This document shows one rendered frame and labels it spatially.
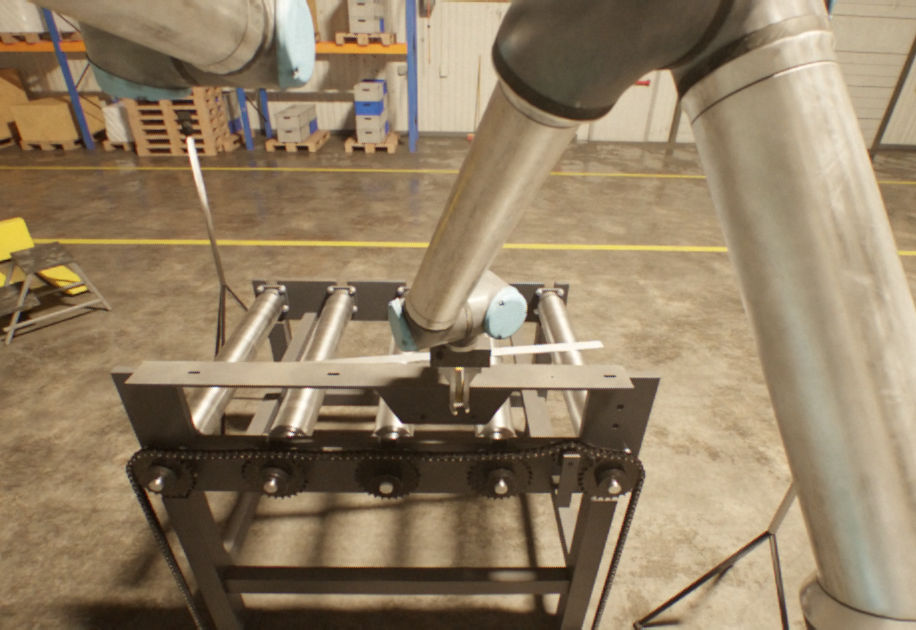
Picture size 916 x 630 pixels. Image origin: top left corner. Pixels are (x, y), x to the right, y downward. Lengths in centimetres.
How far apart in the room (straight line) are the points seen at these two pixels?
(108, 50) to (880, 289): 69
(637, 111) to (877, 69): 443
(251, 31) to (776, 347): 50
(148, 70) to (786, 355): 63
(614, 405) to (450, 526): 122
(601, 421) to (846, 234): 100
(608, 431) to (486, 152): 102
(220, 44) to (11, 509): 276
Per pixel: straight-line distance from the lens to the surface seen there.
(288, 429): 153
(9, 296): 457
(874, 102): 1283
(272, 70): 56
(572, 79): 41
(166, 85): 64
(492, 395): 128
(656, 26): 42
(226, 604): 205
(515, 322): 88
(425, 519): 238
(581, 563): 177
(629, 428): 141
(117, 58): 64
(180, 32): 46
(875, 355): 45
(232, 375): 129
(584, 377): 124
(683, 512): 264
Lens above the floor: 189
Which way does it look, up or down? 30 degrees down
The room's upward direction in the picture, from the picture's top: 1 degrees clockwise
